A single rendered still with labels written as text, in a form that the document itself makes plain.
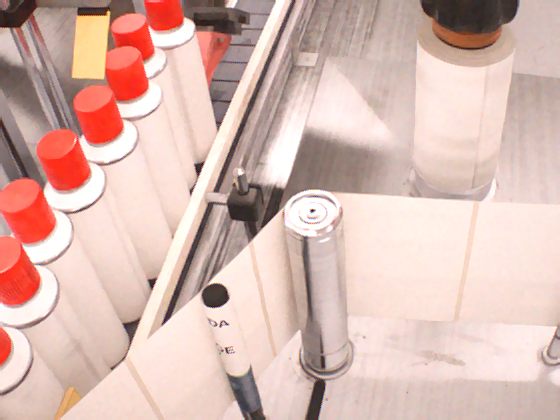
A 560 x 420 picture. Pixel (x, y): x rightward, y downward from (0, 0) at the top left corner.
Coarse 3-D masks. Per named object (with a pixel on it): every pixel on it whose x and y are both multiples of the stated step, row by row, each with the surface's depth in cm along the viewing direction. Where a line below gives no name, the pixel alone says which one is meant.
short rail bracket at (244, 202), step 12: (240, 168) 64; (240, 180) 64; (240, 192) 65; (252, 192) 66; (228, 204) 66; (240, 204) 65; (252, 204) 65; (240, 216) 67; (252, 216) 66; (252, 228) 69
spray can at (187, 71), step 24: (144, 0) 61; (168, 0) 60; (168, 24) 62; (192, 24) 65; (168, 48) 63; (192, 48) 65; (192, 72) 66; (192, 96) 68; (192, 120) 70; (192, 144) 72
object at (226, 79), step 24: (240, 0) 97; (264, 0) 97; (264, 24) 92; (240, 48) 89; (216, 72) 86; (240, 72) 85; (264, 72) 85; (216, 96) 83; (216, 120) 80; (192, 192) 72; (216, 192) 72; (168, 312) 62
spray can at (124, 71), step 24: (120, 48) 56; (120, 72) 54; (144, 72) 56; (120, 96) 56; (144, 96) 57; (144, 120) 57; (168, 120) 60; (144, 144) 59; (168, 144) 61; (168, 168) 62; (168, 192) 64; (168, 216) 66
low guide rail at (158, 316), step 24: (288, 0) 91; (264, 48) 82; (240, 96) 76; (240, 120) 76; (216, 144) 72; (216, 168) 70; (192, 216) 65; (192, 240) 65; (168, 264) 62; (168, 288) 61; (144, 312) 58; (144, 336) 57
